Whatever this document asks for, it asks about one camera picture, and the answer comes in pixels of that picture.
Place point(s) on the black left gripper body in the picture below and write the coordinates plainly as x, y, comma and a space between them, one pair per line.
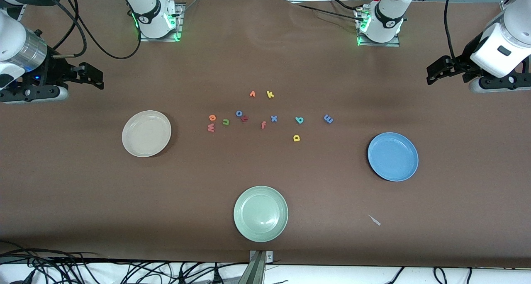
464, 61

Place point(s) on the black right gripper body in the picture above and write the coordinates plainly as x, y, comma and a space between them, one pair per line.
57, 69

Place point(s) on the blue foam letter E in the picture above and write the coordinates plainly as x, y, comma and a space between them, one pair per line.
328, 118

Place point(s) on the pink foam letter w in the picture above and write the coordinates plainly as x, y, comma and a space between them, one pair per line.
211, 127

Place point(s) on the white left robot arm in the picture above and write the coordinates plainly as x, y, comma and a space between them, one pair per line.
388, 14

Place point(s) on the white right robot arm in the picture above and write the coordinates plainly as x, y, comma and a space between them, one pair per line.
151, 10

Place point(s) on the beige plate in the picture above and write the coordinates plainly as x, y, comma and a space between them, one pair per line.
146, 133

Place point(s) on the blue plate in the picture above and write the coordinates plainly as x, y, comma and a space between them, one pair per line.
393, 156

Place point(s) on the small white paper scrap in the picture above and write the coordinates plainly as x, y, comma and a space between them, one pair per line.
374, 220

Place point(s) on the brown table cover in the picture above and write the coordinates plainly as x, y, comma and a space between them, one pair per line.
265, 163

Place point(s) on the green plate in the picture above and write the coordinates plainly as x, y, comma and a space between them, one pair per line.
260, 214

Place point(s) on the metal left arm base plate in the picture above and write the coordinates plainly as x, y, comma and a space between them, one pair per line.
379, 44

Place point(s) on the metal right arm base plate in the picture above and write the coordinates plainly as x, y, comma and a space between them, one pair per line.
179, 25

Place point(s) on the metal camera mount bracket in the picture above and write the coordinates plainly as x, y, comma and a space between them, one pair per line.
257, 271

